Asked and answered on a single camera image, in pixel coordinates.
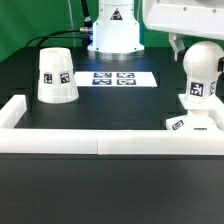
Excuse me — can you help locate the white lamp base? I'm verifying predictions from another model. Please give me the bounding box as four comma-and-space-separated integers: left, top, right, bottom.
166, 94, 224, 132

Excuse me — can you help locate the white marker sheet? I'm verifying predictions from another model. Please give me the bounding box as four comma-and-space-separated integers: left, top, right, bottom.
74, 71, 157, 87

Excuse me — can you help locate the grey thin cable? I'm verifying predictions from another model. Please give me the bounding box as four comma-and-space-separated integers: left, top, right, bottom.
66, 0, 77, 48

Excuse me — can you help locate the white lamp shade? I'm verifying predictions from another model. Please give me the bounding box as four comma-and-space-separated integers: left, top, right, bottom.
38, 47, 79, 104

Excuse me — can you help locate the black cable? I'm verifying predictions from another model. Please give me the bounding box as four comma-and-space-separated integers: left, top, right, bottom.
25, 0, 94, 48

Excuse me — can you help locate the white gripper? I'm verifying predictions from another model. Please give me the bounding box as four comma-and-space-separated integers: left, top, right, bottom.
142, 0, 224, 72

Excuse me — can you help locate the white lamp bulb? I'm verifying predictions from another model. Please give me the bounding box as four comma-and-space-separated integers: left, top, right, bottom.
183, 41, 224, 103

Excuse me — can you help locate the white U-shaped fence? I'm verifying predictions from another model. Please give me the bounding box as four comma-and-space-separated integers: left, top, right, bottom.
0, 95, 224, 155

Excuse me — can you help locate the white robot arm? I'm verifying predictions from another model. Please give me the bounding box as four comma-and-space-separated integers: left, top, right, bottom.
88, 0, 224, 60

